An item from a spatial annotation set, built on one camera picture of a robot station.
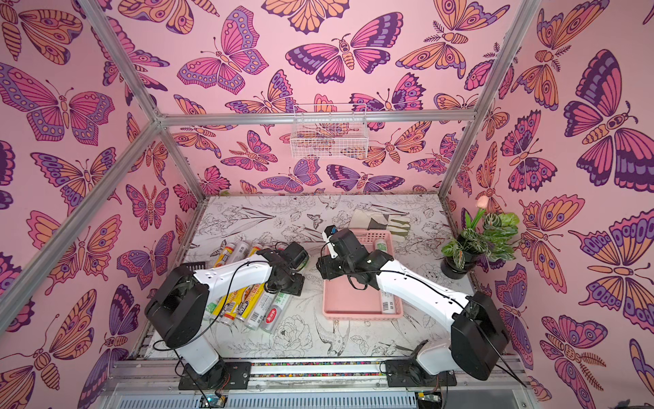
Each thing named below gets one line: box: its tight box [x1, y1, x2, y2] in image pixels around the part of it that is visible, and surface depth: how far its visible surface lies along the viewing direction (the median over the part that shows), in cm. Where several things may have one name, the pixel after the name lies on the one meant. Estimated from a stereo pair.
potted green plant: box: [440, 195, 521, 280], surface depth 77 cm
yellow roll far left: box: [212, 243, 236, 269], surface depth 98 cm
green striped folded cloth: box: [348, 208, 411, 242], surface depth 112 cm
